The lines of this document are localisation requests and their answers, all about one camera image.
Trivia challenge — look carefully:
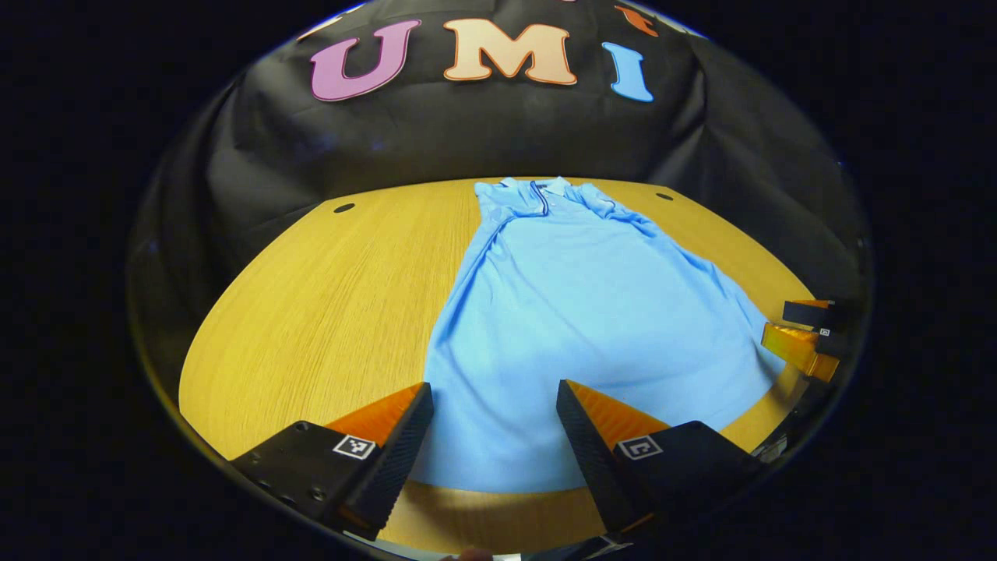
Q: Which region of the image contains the black backdrop cloth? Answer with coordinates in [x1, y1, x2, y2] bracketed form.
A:
[129, 0, 869, 390]

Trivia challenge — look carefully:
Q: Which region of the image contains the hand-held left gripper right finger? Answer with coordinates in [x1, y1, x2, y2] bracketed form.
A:
[556, 379, 768, 535]

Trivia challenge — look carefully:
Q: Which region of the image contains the light blue T-shirt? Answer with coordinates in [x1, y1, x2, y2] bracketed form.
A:
[410, 176, 787, 494]

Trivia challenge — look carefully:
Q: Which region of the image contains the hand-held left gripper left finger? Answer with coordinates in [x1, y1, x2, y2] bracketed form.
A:
[228, 382, 435, 541]

